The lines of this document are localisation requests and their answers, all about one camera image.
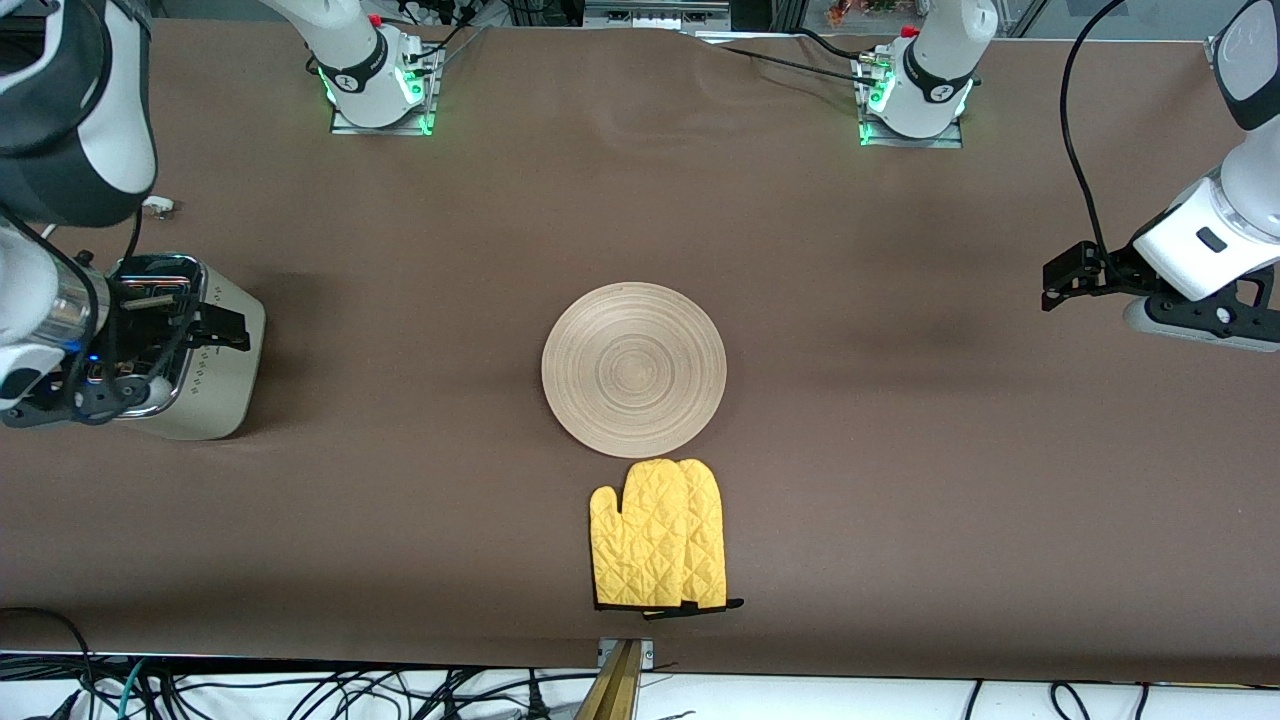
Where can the brown table cover sheet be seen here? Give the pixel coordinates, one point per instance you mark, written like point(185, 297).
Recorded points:
point(900, 450)

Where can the cream and chrome toaster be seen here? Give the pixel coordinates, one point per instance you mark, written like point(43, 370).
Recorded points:
point(225, 390)

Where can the grey metal box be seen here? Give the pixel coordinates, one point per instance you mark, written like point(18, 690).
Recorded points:
point(650, 14)

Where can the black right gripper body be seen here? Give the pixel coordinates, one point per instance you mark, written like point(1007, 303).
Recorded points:
point(138, 322)

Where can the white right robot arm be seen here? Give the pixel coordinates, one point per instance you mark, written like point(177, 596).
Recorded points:
point(360, 60)

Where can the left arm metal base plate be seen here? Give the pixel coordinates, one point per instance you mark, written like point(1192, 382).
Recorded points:
point(920, 143)

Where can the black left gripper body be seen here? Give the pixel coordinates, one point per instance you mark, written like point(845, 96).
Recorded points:
point(1118, 266)

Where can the yellow quilted oven mitt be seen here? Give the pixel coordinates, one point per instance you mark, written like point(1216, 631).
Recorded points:
point(708, 540)
point(640, 540)

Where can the round wooden plate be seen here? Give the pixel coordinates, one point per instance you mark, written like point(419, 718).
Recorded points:
point(635, 370)

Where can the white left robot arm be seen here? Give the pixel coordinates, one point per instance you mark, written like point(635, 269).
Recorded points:
point(940, 70)

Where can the brass coloured bar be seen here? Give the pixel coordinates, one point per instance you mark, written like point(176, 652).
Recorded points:
point(615, 690)

